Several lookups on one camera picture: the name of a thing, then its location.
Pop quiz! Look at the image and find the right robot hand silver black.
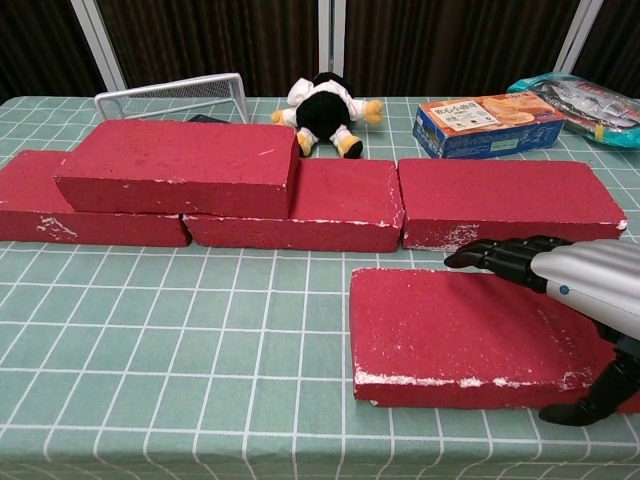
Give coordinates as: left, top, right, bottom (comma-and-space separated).
443, 235, 640, 426

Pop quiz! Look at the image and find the red brick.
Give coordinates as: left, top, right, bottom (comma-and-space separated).
348, 267, 640, 414
398, 158, 629, 254
183, 158, 405, 253
0, 149, 194, 248
53, 118, 301, 220

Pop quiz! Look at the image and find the teal plastic snack bag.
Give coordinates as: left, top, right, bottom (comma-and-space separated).
506, 74, 640, 147

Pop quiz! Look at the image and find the blue orange biscuit box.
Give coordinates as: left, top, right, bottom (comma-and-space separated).
412, 93, 567, 160

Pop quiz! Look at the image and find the black white plush toy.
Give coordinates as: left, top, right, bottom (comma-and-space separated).
271, 72, 385, 159

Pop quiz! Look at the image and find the green checked tablecloth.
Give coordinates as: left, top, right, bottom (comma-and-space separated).
0, 94, 640, 480

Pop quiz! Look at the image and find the white metal mesh rack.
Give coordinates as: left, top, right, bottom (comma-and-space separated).
94, 72, 251, 124

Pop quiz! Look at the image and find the dark brown curtain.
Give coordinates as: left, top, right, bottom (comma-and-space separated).
0, 0, 640, 101

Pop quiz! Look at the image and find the white metal frame post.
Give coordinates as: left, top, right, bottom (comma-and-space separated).
69, 0, 126, 94
317, 0, 347, 76
553, 0, 606, 76

